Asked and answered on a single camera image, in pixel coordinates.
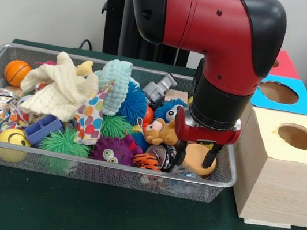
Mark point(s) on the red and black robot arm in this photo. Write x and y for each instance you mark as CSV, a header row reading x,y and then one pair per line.
x,y
214,25

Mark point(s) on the wooden box with three holes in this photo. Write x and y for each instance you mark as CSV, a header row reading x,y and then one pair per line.
x,y
277,181

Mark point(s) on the polka dot cloth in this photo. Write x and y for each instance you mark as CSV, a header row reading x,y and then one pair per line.
x,y
88,119

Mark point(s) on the cream knitted cloth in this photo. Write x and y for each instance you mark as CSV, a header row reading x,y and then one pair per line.
x,y
57,94

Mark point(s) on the mint green knitted cloth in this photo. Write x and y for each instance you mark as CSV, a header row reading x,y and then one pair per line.
x,y
114,85

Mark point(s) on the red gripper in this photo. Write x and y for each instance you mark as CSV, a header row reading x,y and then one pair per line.
x,y
206,135

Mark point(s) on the green spiky ball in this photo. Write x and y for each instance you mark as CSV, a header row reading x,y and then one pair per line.
x,y
65,143

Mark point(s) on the blue fuzzy toy with eyes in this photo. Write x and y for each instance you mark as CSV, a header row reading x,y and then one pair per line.
x,y
168,111

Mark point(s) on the purple spiky ball with eyes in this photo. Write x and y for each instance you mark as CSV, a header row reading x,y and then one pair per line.
x,y
110,150

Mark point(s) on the yellow smiley ball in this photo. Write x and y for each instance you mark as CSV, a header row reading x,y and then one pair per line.
x,y
13,142

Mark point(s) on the small orange basketball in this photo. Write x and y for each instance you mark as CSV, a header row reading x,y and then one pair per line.
x,y
17,73

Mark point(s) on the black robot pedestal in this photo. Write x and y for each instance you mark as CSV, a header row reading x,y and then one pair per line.
x,y
113,21

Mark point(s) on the brown plush toy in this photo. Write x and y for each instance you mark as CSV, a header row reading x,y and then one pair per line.
x,y
162,134

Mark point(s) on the clear mesh bin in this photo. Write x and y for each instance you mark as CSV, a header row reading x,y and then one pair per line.
x,y
103,175

